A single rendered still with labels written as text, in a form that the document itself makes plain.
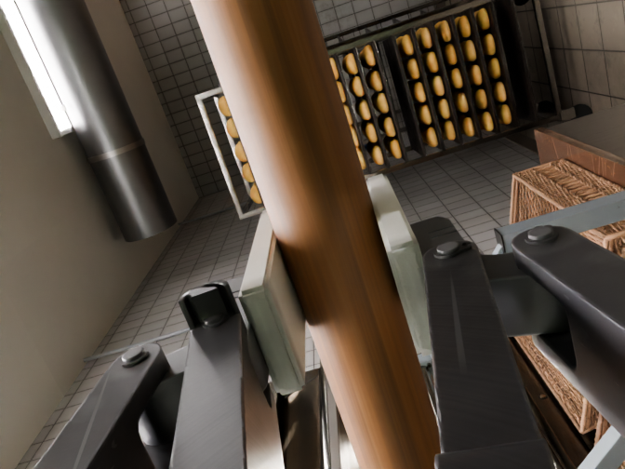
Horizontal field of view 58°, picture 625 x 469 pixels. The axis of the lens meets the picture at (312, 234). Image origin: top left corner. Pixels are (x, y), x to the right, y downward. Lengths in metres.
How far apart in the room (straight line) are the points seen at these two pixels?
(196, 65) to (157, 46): 0.36
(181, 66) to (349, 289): 5.10
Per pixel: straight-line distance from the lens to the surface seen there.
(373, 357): 0.17
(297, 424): 1.81
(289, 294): 0.16
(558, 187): 1.59
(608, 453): 0.75
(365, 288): 0.16
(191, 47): 5.22
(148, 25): 5.30
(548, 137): 1.87
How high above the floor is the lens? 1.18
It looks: 5 degrees up
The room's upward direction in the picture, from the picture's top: 107 degrees counter-clockwise
